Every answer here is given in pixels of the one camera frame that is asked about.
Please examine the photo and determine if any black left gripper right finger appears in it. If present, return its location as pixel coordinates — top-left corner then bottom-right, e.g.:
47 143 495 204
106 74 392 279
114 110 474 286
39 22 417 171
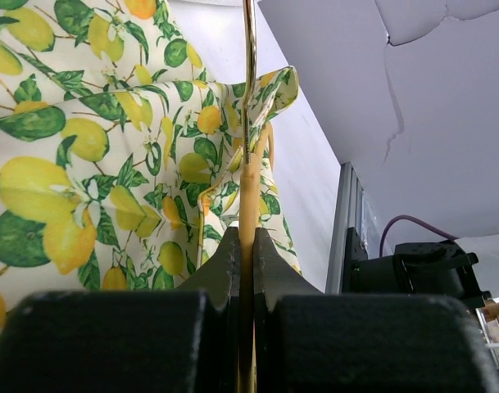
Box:
253 228 499 392

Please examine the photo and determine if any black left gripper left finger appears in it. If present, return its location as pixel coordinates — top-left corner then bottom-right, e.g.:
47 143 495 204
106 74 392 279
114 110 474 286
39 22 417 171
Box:
0 228 240 392

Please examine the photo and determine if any yellow clothes hanger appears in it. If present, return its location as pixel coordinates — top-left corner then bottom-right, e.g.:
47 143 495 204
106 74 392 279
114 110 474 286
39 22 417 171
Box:
238 0 270 392

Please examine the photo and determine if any lemon print skirt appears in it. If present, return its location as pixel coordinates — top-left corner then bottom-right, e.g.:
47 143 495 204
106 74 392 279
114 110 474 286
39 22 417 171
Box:
0 1 299 335

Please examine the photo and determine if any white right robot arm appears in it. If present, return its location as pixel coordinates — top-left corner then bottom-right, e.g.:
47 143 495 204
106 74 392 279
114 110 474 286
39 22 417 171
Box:
392 241 499 309

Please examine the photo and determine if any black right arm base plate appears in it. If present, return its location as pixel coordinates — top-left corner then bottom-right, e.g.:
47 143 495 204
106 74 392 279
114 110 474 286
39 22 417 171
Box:
341 228 400 294

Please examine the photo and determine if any aluminium mounting rail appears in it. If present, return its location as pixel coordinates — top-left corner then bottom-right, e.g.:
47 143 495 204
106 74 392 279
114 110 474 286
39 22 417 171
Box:
325 162 379 295

